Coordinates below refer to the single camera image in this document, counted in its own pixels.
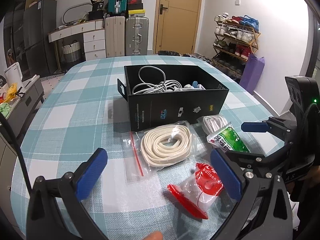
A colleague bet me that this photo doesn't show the green white medicine bag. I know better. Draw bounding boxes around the green white medicine bag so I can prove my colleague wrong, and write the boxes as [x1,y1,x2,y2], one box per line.
[207,122,249,152]

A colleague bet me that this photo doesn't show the red white balloon bag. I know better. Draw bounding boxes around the red white balloon bag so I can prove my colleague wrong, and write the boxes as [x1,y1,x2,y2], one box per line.
[167,163,223,219]

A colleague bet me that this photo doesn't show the striped white rope bag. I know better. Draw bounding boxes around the striped white rope bag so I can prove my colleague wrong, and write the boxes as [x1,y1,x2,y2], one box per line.
[197,114,228,135]

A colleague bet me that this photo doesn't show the cream rope bag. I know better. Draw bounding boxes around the cream rope bag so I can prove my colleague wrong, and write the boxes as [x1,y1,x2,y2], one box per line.
[123,120,197,183]

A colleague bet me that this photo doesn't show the grey white cable bundle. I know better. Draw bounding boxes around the grey white cable bundle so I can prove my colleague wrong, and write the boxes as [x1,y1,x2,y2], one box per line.
[131,65,207,95]

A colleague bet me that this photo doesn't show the person's left hand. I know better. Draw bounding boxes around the person's left hand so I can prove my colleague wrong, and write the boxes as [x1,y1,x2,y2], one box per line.
[143,231,163,240]

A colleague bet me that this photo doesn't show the purple bag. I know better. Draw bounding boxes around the purple bag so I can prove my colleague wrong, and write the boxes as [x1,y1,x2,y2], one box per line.
[239,54,265,95]

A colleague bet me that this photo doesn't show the teal checkered tablecloth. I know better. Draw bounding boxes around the teal checkered tablecloth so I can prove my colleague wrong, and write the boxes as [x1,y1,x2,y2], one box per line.
[21,55,283,239]

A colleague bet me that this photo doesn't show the wooden shoe rack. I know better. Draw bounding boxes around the wooden shoe rack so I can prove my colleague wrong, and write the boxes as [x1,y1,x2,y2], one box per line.
[212,12,260,83]

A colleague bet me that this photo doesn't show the black cardboard box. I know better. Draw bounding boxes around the black cardboard box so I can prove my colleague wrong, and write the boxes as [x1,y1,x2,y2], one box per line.
[117,64,229,132]

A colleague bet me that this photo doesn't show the grey low cabinet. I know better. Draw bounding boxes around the grey low cabinet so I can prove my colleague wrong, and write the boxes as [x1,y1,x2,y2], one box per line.
[6,75,44,137]

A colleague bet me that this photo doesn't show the woven laundry basket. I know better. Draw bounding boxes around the woven laundry basket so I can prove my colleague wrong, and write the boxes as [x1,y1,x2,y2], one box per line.
[62,40,82,69]

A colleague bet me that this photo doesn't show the wooden door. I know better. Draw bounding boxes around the wooden door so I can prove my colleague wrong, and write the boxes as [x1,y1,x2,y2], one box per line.
[153,0,203,54]

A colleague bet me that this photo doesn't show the white drawer desk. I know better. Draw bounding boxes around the white drawer desk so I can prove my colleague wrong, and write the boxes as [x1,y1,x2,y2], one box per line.
[48,20,106,61]

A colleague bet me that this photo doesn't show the silver suitcase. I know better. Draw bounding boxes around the silver suitcase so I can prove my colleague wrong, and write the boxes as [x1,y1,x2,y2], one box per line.
[125,17,149,56]

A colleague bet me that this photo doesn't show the beige suitcase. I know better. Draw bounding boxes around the beige suitcase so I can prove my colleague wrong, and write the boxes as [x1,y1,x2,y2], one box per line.
[105,16,125,58]

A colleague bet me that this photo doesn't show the stacked shoe boxes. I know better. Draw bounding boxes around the stacked shoe boxes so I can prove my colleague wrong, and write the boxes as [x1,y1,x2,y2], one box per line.
[127,0,145,17]

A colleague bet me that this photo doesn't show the dark grey refrigerator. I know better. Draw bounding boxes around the dark grey refrigerator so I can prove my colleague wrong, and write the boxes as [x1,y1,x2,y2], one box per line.
[23,0,57,77]

